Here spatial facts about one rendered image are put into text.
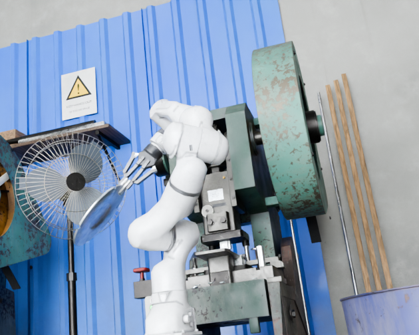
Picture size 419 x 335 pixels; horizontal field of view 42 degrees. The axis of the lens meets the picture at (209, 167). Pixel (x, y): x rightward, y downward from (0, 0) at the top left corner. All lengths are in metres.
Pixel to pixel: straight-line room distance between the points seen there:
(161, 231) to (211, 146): 0.31
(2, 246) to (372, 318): 2.43
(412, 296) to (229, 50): 3.23
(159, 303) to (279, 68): 1.10
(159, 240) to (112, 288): 2.20
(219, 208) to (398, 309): 1.46
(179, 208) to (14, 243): 1.77
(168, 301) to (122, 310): 2.17
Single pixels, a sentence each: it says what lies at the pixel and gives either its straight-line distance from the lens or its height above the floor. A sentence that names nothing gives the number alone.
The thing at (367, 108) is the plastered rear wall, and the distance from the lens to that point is 3.84.
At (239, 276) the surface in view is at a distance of 2.33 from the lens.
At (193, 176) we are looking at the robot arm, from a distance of 1.66.
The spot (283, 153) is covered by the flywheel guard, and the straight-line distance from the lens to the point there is 2.19.
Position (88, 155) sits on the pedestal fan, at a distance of 3.00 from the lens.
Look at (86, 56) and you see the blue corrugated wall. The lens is 4.61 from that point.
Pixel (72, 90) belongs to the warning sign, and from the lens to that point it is 4.48.
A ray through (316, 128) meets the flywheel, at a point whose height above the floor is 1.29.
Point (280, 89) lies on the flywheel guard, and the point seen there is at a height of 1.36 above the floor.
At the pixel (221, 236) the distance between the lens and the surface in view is 2.45.
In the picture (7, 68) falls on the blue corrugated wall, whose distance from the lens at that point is 4.98.
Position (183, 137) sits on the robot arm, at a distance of 1.69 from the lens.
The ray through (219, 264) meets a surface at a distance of 2.32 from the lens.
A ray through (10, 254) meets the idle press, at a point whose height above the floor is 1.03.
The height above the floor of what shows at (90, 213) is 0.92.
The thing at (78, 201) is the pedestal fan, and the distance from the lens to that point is 2.95.
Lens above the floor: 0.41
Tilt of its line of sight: 18 degrees up
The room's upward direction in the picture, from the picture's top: 7 degrees counter-clockwise
